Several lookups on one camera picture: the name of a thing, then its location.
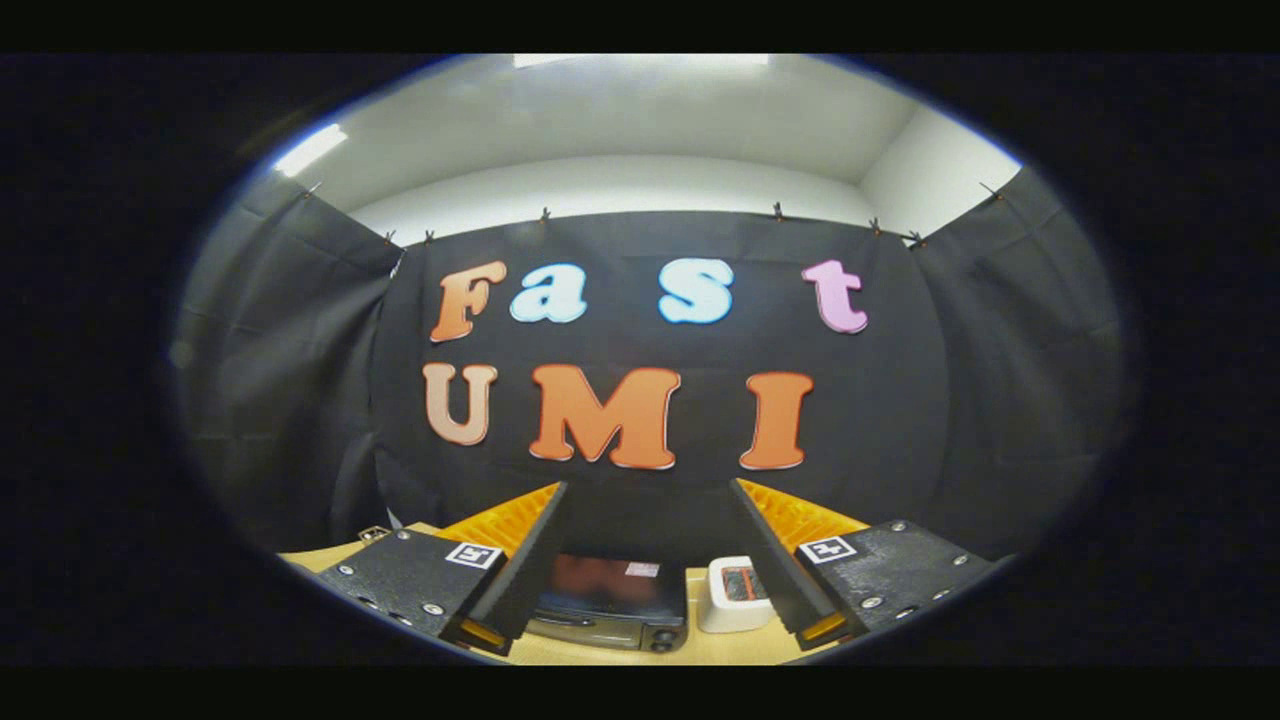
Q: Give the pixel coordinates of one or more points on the white pop-up toaster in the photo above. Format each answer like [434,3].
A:
[725,612]

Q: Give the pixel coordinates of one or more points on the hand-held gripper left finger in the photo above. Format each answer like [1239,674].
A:
[530,570]

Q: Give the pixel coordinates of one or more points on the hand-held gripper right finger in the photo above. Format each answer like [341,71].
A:
[775,565]

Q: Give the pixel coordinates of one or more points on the black toaster oven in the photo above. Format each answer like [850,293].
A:
[610,615]

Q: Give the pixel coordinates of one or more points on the long ceiling light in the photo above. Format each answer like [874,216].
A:
[640,60]
[310,150]

